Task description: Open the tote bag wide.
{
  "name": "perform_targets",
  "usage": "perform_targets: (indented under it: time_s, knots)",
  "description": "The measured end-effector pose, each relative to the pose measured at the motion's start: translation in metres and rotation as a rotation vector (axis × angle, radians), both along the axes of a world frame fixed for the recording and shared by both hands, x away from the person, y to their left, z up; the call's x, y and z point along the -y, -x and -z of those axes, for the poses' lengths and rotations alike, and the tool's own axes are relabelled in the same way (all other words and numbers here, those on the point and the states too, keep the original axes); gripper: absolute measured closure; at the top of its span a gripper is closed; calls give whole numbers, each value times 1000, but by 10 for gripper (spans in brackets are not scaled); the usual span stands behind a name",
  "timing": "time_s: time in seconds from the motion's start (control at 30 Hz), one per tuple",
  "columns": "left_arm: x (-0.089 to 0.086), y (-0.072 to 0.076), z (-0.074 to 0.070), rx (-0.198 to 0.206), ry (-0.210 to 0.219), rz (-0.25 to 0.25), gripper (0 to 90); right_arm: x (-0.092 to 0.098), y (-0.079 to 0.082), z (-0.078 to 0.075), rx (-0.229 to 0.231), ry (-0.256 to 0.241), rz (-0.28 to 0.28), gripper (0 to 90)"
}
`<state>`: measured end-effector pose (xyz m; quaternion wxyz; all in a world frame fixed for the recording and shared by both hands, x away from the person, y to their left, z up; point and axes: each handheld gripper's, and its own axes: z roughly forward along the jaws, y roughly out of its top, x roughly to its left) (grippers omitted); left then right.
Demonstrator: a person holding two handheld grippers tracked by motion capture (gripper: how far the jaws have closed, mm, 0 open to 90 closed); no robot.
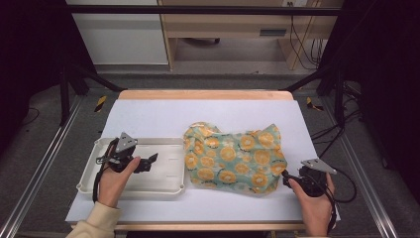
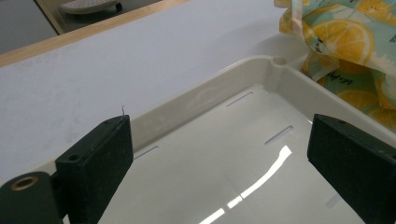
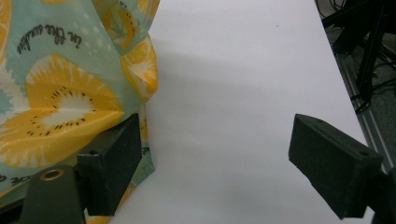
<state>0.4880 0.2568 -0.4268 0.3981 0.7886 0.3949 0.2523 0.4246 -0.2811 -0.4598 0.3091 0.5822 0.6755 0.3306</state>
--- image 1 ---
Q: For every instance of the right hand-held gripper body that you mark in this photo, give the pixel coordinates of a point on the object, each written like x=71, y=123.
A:
x=313, y=178

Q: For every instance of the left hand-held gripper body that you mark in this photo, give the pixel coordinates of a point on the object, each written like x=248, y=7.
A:
x=125, y=145

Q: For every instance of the lemon print cloth bag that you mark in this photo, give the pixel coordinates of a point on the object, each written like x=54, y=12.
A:
x=231, y=158

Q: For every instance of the person's right hand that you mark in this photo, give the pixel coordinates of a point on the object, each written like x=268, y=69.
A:
x=315, y=211

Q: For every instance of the person's left hand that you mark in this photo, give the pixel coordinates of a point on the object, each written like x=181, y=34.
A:
x=114, y=183

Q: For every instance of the white plastic tray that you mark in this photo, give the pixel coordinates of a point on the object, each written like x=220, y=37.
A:
x=165, y=172

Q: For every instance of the yellow black floor tape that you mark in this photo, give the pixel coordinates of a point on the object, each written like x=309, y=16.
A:
x=100, y=103
x=312, y=104

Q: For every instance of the black metal stand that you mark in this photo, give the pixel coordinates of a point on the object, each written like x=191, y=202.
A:
x=338, y=95
x=66, y=92

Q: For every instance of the white cabinet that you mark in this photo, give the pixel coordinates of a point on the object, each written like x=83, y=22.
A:
x=122, y=39

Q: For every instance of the black curtain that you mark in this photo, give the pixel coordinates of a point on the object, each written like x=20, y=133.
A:
x=29, y=49
x=386, y=66

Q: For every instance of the light wooden desk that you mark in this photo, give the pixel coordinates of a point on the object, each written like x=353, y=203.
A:
x=224, y=24

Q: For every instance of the aluminium floor rail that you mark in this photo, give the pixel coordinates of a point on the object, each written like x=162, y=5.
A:
x=363, y=178
x=43, y=155

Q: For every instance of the black horizontal frame bar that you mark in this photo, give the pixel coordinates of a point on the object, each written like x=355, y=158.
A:
x=198, y=9

